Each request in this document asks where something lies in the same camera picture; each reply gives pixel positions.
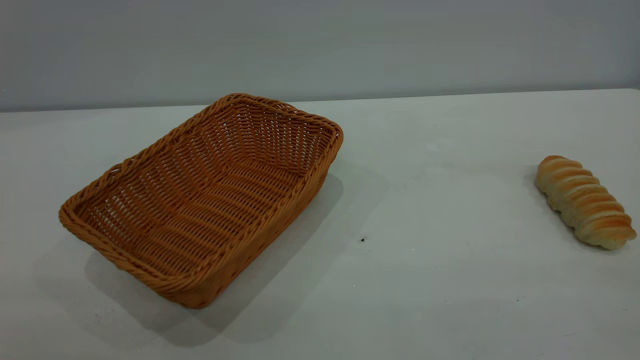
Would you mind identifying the orange woven wicker basket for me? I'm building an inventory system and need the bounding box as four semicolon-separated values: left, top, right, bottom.
58;92;345;310

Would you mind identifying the ridged golden bread roll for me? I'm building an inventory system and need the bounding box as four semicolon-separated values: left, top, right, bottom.
536;155;638;251

